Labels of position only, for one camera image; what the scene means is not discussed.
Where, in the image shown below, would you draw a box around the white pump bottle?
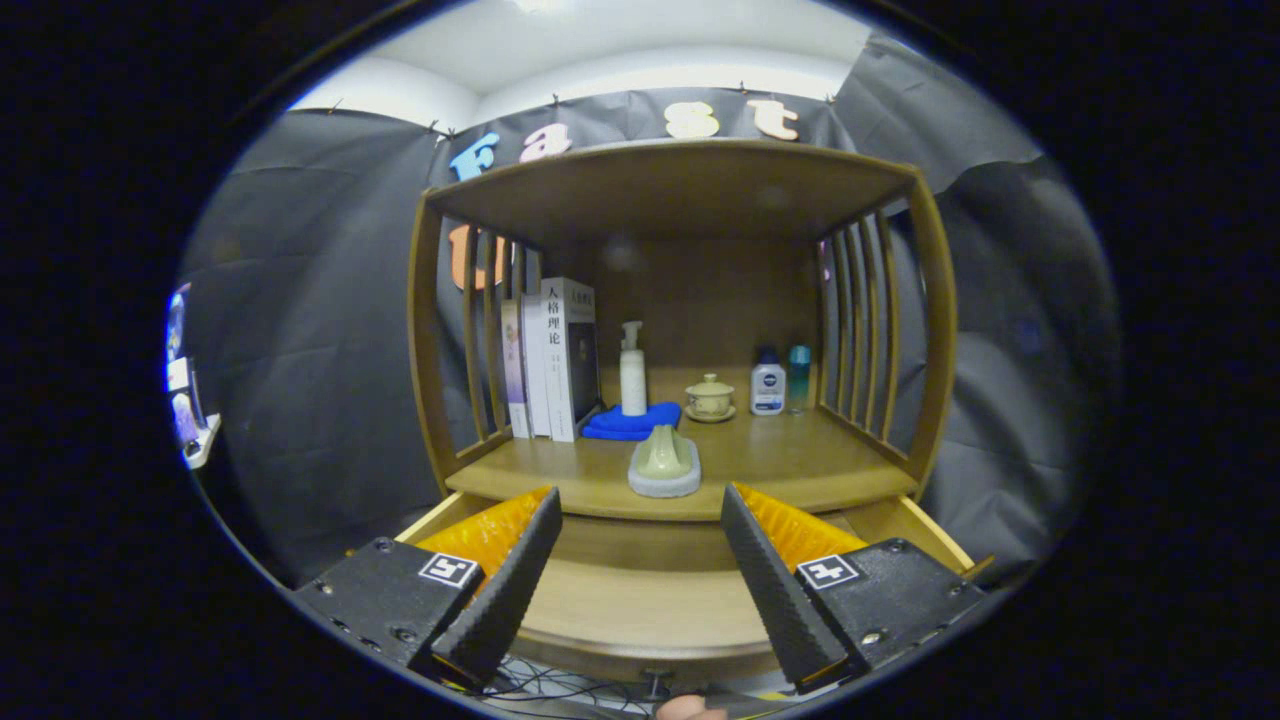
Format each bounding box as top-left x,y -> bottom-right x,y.
619,321 -> 649,417

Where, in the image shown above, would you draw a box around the thin pink book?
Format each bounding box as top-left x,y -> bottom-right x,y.
500,298 -> 531,439

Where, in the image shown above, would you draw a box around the wooden countertop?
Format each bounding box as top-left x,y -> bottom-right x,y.
445,365 -> 919,523

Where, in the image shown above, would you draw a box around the wooden cabinet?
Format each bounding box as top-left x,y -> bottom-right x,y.
407,138 -> 958,523

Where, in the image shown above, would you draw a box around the white lotion bottle blue cap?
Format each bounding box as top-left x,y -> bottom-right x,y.
750,346 -> 787,417

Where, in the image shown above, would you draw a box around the black cables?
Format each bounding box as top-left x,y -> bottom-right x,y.
490,655 -> 661,716

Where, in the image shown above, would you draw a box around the thick white and black book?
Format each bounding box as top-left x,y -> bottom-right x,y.
540,277 -> 601,443

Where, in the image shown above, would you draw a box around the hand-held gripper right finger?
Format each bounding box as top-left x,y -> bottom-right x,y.
720,483 -> 986,694

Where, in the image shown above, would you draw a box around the black backdrop cloth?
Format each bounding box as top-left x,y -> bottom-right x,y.
180,35 -> 1121,591

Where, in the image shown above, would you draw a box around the thin white book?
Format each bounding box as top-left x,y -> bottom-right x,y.
520,292 -> 553,439

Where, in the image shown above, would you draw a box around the blue folded cloth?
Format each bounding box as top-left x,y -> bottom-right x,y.
582,401 -> 683,442

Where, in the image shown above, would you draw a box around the lidded ceramic teacup with saucer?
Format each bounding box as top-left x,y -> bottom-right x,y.
684,373 -> 738,424

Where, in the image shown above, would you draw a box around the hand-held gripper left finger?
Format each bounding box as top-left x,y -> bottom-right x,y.
293,486 -> 564,691

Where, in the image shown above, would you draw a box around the wooden drawer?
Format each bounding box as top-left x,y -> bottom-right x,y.
395,490 -> 996,691

